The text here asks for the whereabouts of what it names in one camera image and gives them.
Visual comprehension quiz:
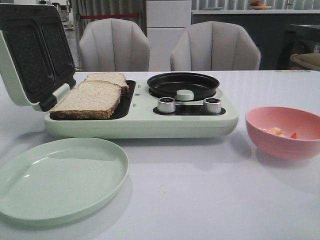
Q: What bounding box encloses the red barrier belt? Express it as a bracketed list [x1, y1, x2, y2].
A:
[79, 12, 140, 20]

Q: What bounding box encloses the right silver control knob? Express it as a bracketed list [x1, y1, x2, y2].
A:
[203, 97, 222, 114]

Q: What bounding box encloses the pink plastic bowl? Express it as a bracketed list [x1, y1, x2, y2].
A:
[245, 106, 320, 161]

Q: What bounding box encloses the fruit plate on counter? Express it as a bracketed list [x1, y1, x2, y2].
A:
[248, 0, 272, 10]

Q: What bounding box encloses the silver control knob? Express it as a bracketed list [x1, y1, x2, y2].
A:
[157, 97, 176, 114]
[203, 97, 222, 114]

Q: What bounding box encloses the black round frying pan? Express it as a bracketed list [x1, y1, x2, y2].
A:
[147, 72, 220, 101]

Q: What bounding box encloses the white cabinet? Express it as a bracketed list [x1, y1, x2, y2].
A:
[146, 0, 192, 72]

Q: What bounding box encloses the left silver control knob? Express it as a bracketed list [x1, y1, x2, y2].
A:
[157, 97, 176, 114]

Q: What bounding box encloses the left grey upholstered chair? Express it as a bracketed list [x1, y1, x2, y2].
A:
[78, 18, 151, 72]

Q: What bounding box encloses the green breakfast maker base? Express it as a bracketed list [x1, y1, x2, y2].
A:
[44, 79, 239, 139]

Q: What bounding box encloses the bread slice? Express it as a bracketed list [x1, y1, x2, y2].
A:
[49, 80, 122, 120]
[85, 72, 130, 94]

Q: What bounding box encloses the green plastic plate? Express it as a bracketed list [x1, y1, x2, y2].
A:
[0, 137, 129, 226]

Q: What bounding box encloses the beige cushion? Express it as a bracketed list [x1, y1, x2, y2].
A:
[290, 53, 320, 71]

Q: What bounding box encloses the cooked shrimp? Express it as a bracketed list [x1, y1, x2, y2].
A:
[264, 127, 298, 139]

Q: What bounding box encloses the grey upholstered chair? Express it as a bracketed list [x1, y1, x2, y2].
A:
[170, 21, 261, 71]
[78, 18, 151, 72]

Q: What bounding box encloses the grey counter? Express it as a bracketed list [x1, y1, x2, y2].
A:
[191, 9, 320, 70]

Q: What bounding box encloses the green breakfast maker lid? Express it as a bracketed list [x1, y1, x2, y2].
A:
[0, 3, 76, 112]

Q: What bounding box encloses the right grey upholstered chair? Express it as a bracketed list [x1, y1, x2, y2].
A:
[170, 21, 261, 71]

